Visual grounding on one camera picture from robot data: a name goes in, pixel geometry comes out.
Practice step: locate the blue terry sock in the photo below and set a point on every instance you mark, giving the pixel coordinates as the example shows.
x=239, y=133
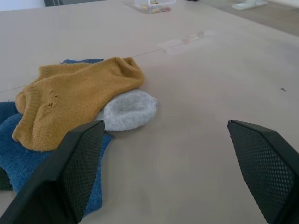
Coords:
x=77, y=61
x=18, y=158

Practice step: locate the light grey ankle sock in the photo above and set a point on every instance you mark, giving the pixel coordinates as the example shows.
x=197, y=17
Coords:
x=130, y=109

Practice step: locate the clear box with coloured bits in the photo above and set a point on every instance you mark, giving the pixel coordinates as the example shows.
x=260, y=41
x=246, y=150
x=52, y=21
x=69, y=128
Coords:
x=151, y=8

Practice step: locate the white object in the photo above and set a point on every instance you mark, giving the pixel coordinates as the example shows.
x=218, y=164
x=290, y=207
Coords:
x=248, y=5

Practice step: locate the dark perforated panel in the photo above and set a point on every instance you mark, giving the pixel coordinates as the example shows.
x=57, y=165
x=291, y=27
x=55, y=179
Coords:
x=53, y=2

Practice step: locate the dark green sock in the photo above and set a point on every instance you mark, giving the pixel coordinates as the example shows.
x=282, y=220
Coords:
x=4, y=180

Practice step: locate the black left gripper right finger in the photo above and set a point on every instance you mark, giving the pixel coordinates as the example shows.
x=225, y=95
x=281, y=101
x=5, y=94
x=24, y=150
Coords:
x=268, y=168

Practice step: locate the clear tape patch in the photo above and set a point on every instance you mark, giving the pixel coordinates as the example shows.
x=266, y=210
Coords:
x=170, y=44

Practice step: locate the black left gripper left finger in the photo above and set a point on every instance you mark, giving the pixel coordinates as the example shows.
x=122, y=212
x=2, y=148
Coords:
x=53, y=177

